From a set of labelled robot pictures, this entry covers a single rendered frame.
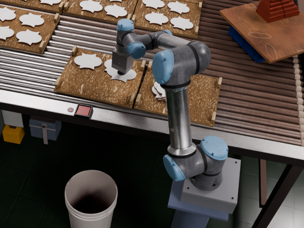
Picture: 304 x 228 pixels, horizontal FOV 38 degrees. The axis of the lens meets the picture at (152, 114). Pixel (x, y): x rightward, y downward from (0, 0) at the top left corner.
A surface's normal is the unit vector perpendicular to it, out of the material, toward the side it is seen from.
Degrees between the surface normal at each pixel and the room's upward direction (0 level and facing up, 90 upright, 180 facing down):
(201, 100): 0
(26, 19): 0
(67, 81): 0
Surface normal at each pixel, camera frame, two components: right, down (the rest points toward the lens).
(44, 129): -0.15, 0.72
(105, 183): -0.51, 0.56
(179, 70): 0.41, 0.32
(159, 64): -0.91, 0.15
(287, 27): 0.11, -0.67
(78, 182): 0.64, 0.58
